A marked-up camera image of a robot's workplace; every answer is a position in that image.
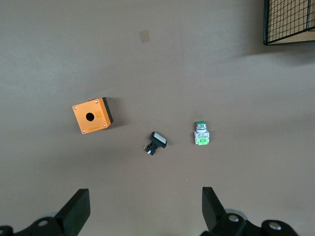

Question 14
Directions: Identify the black rectangular white-faced button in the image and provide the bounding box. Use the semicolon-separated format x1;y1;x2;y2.
142;131;168;156

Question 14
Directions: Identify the orange button enclosure box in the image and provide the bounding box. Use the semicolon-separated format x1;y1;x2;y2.
72;97;114;135

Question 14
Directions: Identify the green push button switch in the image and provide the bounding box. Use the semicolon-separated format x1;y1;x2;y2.
193;120;211;146

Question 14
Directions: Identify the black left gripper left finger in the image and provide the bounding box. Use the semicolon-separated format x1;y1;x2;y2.
27;188;91;236

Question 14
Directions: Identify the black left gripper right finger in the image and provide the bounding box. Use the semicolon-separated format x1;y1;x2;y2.
200;187;256;236

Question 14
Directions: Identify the wooden tray with wire sides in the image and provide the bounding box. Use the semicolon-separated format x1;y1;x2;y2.
263;0;315;46

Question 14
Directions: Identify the clear tape patch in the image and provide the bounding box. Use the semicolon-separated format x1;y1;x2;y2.
139;29;151;44

